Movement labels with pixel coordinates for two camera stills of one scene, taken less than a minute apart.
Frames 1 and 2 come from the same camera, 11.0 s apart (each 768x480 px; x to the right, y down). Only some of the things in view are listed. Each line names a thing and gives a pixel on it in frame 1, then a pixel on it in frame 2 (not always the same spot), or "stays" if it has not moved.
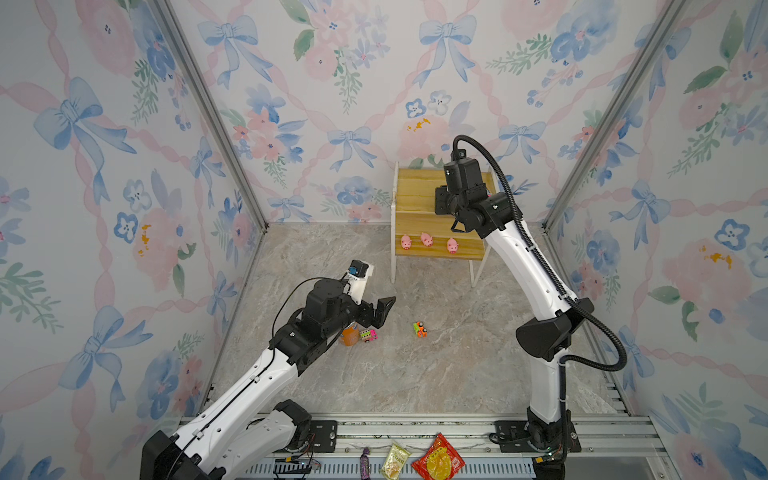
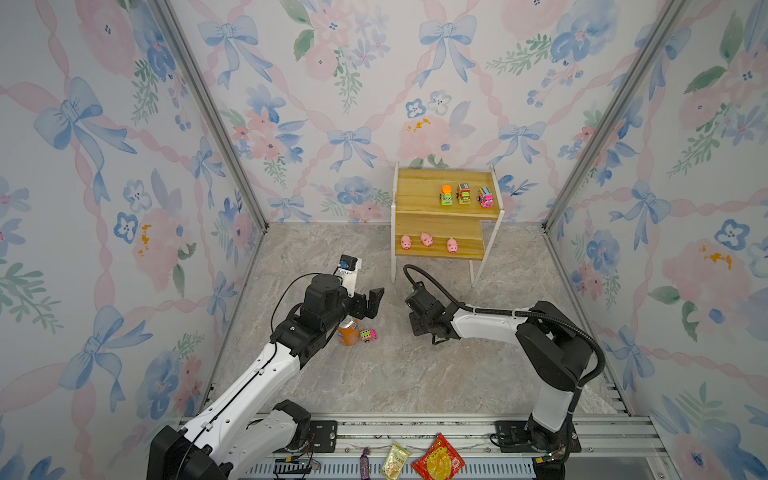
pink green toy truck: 369,335 stays
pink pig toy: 452,245 stays
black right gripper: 440,198 -> 415,330
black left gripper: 379,314 stays
